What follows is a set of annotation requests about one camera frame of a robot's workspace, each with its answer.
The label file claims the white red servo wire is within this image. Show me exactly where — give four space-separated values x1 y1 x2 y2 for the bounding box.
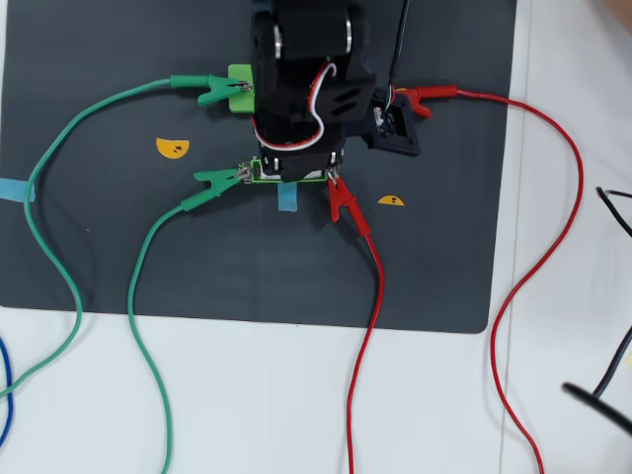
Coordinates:
251 61 340 149

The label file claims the dark grey cable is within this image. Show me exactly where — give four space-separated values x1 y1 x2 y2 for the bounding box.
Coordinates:
592 325 632 399

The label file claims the short blue tape piece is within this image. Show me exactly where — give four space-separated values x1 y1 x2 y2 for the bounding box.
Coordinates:
0 178 37 203

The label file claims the blue cable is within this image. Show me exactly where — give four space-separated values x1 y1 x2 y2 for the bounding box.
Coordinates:
0 336 15 445

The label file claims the blurry black bar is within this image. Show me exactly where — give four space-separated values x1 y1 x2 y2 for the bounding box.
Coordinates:
561 382 632 438

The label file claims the thin black cable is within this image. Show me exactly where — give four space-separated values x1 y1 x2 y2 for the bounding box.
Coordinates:
595 186 632 237

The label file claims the green bulb holder block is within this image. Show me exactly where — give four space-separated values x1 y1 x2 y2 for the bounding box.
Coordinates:
227 64 256 115

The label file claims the green cable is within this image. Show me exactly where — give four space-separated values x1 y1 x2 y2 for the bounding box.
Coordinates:
126 204 175 474
0 77 174 400

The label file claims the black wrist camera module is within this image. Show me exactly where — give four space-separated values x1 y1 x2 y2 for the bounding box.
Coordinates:
364 88 422 158

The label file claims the green alligator clip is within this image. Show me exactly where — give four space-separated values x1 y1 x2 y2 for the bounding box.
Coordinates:
170 73 254 108
180 167 253 213

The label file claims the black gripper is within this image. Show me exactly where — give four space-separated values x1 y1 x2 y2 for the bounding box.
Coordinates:
252 83 376 182

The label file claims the green battery holder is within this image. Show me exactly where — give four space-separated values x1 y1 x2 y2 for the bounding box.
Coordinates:
238 155 342 185

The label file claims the long blue tape strip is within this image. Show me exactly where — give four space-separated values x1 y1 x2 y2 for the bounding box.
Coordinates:
276 181 299 213

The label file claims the red cable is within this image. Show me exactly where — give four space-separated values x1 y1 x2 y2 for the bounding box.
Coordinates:
454 87 586 474
346 233 386 474

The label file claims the black camera cable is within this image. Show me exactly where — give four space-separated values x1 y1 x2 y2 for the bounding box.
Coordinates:
387 0 412 108

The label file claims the red alligator clip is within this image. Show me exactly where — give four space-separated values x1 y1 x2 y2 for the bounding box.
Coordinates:
325 166 372 238
394 84 458 119

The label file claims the dark grey work mat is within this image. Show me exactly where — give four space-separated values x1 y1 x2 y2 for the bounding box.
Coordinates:
0 0 518 335

